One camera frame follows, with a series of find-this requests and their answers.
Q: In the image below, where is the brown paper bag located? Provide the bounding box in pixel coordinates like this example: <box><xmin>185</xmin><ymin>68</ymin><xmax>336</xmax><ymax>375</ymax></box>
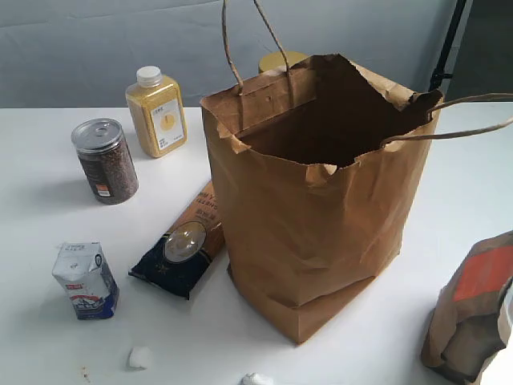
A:
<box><xmin>200</xmin><ymin>0</ymin><xmax>513</xmax><ymax>345</ymax></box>

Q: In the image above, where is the dark blue food pouch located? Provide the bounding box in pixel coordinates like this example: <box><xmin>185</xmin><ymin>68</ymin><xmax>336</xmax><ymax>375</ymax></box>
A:
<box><xmin>128</xmin><ymin>182</ymin><xmax>225</xmax><ymax>300</ymax></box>

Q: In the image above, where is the brown orange package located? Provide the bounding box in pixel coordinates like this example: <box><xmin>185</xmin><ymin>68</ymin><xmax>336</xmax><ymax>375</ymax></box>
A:
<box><xmin>420</xmin><ymin>231</ymin><xmax>512</xmax><ymax>384</ymax></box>

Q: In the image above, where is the jar with gold lid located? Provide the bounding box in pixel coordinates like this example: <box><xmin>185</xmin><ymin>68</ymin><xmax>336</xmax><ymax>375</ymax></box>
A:
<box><xmin>258</xmin><ymin>51</ymin><xmax>308</xmax><ymax>73</ymax></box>

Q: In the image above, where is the yellow grain bottle white cap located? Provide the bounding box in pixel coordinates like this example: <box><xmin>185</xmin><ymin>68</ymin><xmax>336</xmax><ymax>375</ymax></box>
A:
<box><xmin>125</xmin><ymin>66</ymin><xmax>188</xmax><ymax>158</ymax></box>

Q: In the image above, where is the clear jar of brown grains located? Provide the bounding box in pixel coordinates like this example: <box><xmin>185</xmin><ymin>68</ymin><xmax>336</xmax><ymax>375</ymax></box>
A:
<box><xmin>71</xmin><ymin>118</ymin><xmax>139</xmax><ymax>205</ymax></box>

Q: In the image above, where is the white crumpled paper at edge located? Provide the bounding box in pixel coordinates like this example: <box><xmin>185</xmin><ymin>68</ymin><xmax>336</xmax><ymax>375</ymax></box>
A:
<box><xmin>240</xmin><ymin>372</ymin><xmax>275</xmax><ymax>385</ymax></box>

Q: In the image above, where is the small white blue milk carton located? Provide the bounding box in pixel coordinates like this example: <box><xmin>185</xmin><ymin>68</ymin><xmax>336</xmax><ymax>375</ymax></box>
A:
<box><xmin>52</xmin><ymin>242</ymin><xmax>119</xmax><ymax>320</ymax></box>

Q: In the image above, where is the white crumpled paper ball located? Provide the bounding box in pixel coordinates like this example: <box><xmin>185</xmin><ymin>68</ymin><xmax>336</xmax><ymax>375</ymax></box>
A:
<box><xmin>127</xmin><ymin>346</ymin><xmax>153</xmax><ymax>371</ymax></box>

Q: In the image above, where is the black stand pole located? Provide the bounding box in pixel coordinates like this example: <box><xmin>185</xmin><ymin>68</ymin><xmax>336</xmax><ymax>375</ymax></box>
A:
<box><xmin>429</xmin><ymin>0</ymin><xmax>467</xmax><ymax>91</ymax></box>

